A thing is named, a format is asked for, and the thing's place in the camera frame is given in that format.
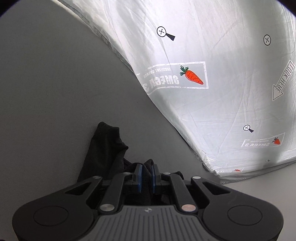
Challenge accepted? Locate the black knit sweater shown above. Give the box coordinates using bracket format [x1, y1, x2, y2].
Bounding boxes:
[77, 121, 185, 186]

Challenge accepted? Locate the white printed carrot curtain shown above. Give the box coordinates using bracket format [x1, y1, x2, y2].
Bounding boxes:
[63, 1, 295, 183]

